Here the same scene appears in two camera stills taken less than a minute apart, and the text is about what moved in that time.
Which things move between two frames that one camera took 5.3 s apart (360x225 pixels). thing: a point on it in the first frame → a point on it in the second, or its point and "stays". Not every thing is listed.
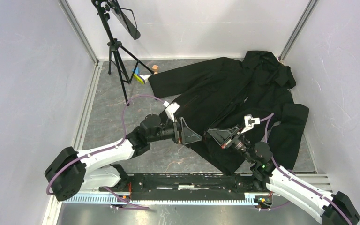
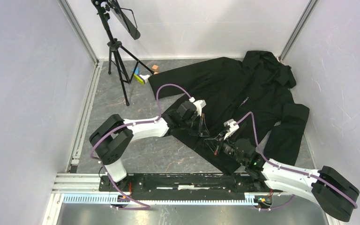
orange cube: x=155 y=68 stays
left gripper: x=183 y=134 → x=201 y=129
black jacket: x=221 y=92 stays
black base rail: x=187 y=187 stays
